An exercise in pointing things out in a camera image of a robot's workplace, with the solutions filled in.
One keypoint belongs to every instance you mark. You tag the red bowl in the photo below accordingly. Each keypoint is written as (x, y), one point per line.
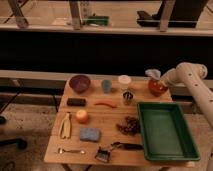
(156, 88)

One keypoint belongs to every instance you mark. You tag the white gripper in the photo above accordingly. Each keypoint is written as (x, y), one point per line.
(169, 78)

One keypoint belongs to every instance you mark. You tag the banana peel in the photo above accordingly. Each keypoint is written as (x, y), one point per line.
(65, 127)

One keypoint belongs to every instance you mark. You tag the orange carrot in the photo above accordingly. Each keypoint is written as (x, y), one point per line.
(106, 103)

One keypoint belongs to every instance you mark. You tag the green object on shelf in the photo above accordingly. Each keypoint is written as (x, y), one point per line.
(97, 20)

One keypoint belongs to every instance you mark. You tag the green plastic tray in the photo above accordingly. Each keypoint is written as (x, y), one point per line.
(165, 133)

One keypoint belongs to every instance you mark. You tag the yellow-red apple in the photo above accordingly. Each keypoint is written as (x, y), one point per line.
(82, 116)

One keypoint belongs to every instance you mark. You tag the black-handled utensil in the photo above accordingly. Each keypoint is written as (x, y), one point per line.
(127, 146)

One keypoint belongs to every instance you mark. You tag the blue sponge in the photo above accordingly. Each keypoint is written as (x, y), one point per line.
(90, 134)

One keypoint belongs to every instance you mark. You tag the purple bowl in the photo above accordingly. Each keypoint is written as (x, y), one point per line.
(80, 83)

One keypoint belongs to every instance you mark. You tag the grey-blue towel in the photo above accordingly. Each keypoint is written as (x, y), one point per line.
(153, 73)

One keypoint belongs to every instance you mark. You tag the black dish brush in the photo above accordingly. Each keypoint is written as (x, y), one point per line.
(103, 155)

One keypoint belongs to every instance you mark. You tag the white cup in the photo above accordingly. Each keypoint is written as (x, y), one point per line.
(124, 81)

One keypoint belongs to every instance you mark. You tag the bunch of dark grapes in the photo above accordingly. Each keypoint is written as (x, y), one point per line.
(129, 127)

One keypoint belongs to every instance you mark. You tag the blue cup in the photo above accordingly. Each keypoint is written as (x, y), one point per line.
(106, 86)

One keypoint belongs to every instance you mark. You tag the black rectangular block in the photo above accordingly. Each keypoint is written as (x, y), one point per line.
(76, 102)

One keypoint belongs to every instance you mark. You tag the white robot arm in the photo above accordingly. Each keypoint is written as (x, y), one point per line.
(191, 75)

